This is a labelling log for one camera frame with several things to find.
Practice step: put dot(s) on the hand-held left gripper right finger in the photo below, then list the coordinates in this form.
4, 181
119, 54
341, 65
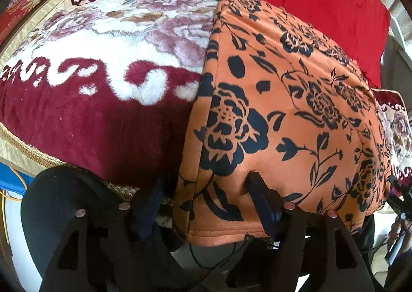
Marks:
259, 197

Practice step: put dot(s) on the person's right hand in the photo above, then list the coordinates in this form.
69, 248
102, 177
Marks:
393, 230

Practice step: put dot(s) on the maroon white floral blanket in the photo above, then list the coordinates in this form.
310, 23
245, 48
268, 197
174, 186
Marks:
96, 53

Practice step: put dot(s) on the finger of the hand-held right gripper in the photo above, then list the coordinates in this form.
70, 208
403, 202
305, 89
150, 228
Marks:
400, 193

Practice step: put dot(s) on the red cardboard box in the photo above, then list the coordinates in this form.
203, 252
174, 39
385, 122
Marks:
22, 5

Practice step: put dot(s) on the orange black floral cloth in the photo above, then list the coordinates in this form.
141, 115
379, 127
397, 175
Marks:
283, 92

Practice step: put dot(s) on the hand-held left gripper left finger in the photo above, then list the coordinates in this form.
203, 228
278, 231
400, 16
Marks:
148, 214

